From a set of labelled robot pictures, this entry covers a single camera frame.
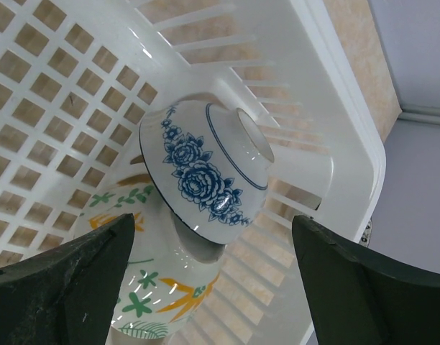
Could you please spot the blue white patterned bowl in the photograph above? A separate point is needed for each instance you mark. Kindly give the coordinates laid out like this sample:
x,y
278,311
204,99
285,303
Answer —
x,y
209,164

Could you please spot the green orange floral bowl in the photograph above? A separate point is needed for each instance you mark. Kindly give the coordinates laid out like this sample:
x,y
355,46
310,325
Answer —
x,y
171,270

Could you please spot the grey patterned bowl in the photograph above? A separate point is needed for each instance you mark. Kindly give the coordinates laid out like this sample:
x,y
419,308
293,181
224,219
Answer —
x,y
366,235

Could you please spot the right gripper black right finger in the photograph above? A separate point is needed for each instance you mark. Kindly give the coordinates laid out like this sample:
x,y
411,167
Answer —
x,y
359,296

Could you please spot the white plastic dish rack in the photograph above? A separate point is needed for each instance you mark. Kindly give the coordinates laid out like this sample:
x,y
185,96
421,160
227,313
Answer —
x,y
76,78

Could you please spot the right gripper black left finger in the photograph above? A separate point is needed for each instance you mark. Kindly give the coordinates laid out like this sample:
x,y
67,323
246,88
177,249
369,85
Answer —
x,y
67,295

